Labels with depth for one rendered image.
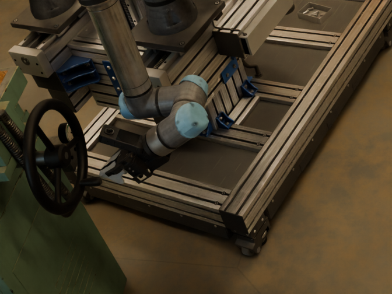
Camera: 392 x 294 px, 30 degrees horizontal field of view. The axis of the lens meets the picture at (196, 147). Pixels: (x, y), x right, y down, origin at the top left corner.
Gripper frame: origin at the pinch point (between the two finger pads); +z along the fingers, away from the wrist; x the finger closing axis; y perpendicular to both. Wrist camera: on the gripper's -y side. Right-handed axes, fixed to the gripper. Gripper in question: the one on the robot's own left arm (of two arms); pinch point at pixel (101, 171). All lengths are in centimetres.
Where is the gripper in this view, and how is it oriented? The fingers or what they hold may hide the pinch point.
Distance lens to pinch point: 191.4
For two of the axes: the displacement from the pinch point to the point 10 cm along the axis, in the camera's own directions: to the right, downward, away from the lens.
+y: 7.1, 5.9, 3.8
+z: -6.7, 4.3, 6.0
